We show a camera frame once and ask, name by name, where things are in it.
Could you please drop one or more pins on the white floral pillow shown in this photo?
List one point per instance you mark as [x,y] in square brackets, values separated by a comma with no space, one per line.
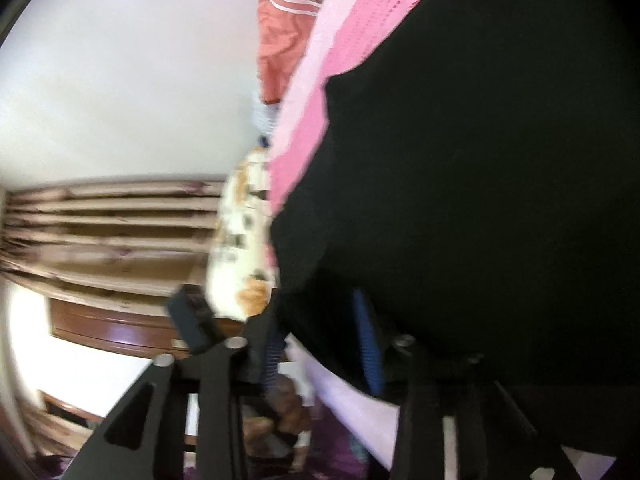
[235,255]

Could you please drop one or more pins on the brown wooden bed frame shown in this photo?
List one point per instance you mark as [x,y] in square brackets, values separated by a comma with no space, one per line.
[120,327]

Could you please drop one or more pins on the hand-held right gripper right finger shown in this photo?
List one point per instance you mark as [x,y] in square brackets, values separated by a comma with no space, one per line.
[369,350]

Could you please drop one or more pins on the orange plaid pillow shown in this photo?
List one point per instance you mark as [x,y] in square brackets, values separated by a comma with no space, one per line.
[285,30]

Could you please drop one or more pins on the person's left hand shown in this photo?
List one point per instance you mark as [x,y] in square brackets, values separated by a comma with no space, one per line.
[292,412]

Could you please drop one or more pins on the black pants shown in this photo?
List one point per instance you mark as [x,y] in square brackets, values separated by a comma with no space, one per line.
[475,185]

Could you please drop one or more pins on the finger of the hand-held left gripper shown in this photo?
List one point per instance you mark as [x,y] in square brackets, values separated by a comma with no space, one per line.
[192,317]

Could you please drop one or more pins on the pink patchwork bed sheet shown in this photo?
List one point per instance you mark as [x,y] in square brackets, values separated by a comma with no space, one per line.
[345,55]

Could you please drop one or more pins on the purple patterned cloth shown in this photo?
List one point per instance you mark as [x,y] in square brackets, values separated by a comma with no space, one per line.
[335,445]

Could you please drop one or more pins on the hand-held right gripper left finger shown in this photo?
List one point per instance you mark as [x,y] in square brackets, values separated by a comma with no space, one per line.
[271,355]

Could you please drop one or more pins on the beige patterned curtain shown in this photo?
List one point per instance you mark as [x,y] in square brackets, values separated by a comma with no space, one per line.
[110,230]

